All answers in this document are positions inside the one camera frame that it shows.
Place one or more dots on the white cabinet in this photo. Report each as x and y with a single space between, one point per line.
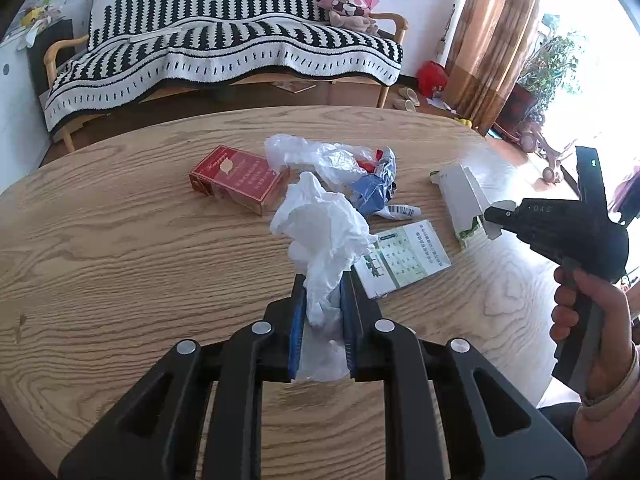
17 95

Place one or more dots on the book under sofa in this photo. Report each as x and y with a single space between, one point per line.
295 86

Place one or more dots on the green white printed flat box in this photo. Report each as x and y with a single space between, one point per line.
405 257

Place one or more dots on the crumpled blue foil wrapper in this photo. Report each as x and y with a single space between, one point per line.
372 182

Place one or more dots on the clear plastic bag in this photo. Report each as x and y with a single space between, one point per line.
315 155

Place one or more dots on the torn white green carton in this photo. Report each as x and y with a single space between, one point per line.
460 195

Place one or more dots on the red cardboard box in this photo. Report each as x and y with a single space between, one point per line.
235 182

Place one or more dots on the pair of slippers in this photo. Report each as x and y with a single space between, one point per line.
406 100

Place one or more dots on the brown patterned curtain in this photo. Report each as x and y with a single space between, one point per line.
492 35

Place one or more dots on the black speaker box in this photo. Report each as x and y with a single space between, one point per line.
42 55

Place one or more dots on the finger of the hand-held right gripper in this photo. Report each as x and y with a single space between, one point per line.
502 215

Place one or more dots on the pink toy tricycle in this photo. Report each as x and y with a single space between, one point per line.
545 152

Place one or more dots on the yellow toy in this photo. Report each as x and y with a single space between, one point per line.
34 14

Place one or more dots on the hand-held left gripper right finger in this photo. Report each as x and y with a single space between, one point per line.
346 330

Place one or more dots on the white plastic bag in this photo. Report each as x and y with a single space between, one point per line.
320 220

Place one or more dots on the pink plush toy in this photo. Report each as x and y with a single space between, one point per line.
350 2

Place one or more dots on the person's right hand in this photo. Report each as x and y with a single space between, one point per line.
617 330

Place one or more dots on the green potted plant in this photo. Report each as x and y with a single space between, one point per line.
547 65

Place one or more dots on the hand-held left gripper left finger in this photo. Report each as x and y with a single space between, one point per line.
296 330

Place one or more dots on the person's right forearm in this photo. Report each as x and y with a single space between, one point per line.
610 420

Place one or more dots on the striped black white sofa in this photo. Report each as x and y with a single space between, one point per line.
215 40

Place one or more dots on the wooden sofa frame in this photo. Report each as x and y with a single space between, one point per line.
60 50

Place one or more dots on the red bag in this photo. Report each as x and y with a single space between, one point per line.
432 79

